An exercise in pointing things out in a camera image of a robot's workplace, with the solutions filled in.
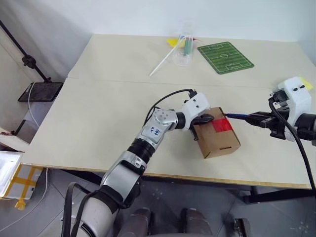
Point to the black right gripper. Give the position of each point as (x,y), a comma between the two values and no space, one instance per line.
(277,118)

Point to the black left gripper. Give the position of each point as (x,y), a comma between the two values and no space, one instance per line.
(196,122)

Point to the brown cardboard box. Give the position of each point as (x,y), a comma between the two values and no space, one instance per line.
(217,143)

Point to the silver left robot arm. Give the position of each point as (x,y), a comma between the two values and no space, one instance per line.
(148,138)

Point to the red tape strip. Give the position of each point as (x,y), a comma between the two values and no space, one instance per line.
(223,125)

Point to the yellow sticker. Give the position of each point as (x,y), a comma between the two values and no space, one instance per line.
(306,82)

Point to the green soccer field mat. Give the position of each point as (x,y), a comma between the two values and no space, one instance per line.
(225,57)

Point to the clear plastic cup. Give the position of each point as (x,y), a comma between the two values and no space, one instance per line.
(184,55)

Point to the white stick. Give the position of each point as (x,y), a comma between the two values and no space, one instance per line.
(163,61)

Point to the green pen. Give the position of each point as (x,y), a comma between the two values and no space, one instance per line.
(188,47)

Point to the yellow paper flag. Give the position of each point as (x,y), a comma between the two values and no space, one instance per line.
(174,42)

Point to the dark rounded shape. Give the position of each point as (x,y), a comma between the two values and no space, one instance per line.
(196,223)
(139,223)

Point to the small dark floor object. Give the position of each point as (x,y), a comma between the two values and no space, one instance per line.
(241,228)

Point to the board with yellow tape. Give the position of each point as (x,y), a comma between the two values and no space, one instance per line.
(23,184)

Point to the black stand pole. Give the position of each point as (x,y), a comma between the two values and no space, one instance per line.
(27,59)

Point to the white foam tray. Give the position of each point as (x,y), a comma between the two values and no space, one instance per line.
(7,170)

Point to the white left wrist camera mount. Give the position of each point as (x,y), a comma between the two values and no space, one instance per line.
(197,105)

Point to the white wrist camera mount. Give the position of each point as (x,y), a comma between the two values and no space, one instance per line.
(297,98)
(197,105)

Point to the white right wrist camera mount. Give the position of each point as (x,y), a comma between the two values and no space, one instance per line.
(297,98)

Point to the black stand base plate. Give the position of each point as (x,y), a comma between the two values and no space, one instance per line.
(40,91)

